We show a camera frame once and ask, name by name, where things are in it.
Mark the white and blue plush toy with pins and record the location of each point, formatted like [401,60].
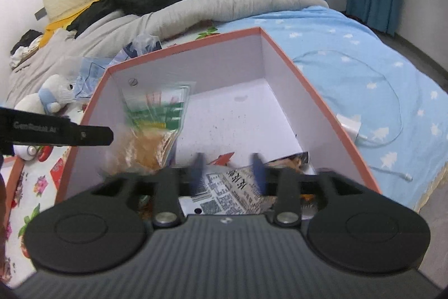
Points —
[52,92]

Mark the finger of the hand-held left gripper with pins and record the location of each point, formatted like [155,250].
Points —
[94,136]

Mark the pile of folded clothes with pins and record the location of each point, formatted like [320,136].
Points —
[26,46]

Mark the silver printed snack packet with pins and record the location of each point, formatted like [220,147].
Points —
[227,194]

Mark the dark wall switch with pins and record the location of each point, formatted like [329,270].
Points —
[40,13]

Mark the white plastic bottle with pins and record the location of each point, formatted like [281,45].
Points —
[29,152]

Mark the deep orange cardboard box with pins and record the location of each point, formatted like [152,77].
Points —
[245,74]

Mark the cream quilted mattress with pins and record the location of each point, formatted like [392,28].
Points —
[428,197]

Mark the grey quilt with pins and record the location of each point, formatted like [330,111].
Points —
[227,1]

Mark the green label tofu snack packet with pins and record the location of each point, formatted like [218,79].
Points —
[157,106]

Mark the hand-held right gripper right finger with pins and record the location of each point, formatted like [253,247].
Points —
[260,176]

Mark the white charger plug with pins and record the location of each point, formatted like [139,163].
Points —
[350,127]

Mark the shallow orange box lid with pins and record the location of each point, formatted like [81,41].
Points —
[15,173]

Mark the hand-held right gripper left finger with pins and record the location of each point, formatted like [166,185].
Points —
[197,176]

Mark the crumpled clear plastic bag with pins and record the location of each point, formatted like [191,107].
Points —
[91,74]

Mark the light blue star bedsheet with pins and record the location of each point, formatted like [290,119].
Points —
[350,39]

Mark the yellow pillow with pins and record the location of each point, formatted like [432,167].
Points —
[56,29]

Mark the floral printed mat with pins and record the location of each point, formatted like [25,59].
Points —
[35,187]

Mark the orange snack packet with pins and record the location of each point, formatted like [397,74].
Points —
[224,159]

